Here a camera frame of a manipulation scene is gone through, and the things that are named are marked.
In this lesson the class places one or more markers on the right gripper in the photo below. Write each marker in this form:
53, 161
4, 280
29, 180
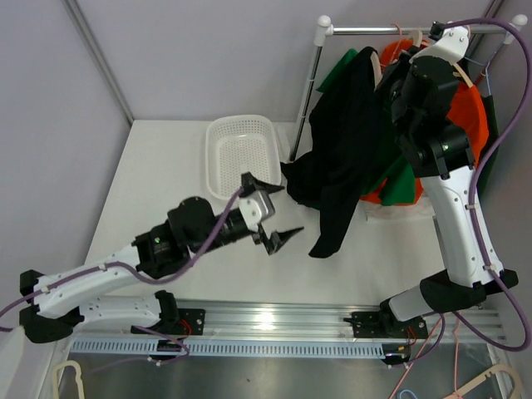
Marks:
401, 66

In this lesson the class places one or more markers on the black mounting plate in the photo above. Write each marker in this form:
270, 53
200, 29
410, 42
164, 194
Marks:
384, 325
185, 322

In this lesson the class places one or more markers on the dark green t shirt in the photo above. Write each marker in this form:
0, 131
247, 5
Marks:
492, 135

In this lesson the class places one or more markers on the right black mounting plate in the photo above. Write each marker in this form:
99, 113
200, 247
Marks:
384, 325

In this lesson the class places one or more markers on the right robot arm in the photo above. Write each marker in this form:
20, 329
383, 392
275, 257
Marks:
419, 89

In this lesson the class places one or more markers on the beige wooden hanger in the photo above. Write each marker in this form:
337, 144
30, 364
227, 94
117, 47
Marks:
376, 66

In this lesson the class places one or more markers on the beige hanger bottom left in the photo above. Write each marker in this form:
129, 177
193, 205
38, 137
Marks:
71, 369

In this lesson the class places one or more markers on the pink wire hanger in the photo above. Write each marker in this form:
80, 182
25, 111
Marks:
400, 31

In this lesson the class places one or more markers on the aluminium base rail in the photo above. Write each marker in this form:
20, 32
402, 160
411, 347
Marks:
282, 320

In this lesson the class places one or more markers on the blue wire hanger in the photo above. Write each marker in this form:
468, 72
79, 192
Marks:
483, 78

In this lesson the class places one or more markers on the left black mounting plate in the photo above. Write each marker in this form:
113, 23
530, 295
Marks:
185, 322

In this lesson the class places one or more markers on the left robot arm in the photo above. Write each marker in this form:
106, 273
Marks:
125, 290

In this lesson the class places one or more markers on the black t shirt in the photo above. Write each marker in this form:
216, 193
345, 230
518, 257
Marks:
348, 124

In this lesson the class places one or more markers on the metal clothes rack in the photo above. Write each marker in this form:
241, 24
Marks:
481, 25

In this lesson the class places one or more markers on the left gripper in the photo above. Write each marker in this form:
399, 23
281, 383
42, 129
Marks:
275, 240

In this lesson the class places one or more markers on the white perforated plastic basket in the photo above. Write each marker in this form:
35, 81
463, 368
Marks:
235, 145

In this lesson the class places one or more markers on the beige hanger of orange shirt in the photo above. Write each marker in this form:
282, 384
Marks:
459, 72

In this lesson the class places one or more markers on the orange t shirt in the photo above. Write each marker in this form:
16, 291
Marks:
467, 111

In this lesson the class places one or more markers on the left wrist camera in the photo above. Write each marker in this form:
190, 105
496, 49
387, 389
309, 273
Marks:
255, 209

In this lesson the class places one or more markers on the slotted cable duct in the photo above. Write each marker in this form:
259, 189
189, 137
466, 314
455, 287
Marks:
229, 348

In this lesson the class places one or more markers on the beige hanger bottom right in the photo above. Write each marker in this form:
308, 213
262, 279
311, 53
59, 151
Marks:
496, 381

